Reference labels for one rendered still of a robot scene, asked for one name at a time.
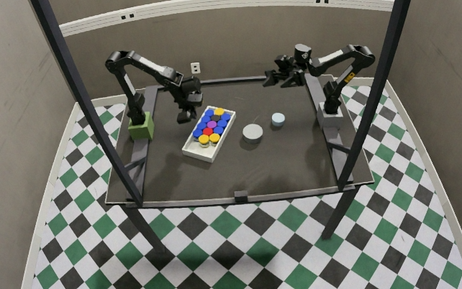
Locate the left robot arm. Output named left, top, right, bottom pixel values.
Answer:
left=105, top=50, right=203, bottom=126

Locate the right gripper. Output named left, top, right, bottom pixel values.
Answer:
left=262, top=64, right=306, bottom=88

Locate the white rectangular tray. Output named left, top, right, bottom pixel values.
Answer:
left=182, top=109, right=236, bottom=163

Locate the red jar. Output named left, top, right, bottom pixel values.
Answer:
left=203, top=128, right=213, bottom=137

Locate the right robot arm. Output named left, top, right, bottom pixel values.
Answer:
left=274, top=44, right=375, bottom=114

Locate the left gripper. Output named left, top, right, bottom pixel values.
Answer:
left=174, top=93, right=197, bottom=124

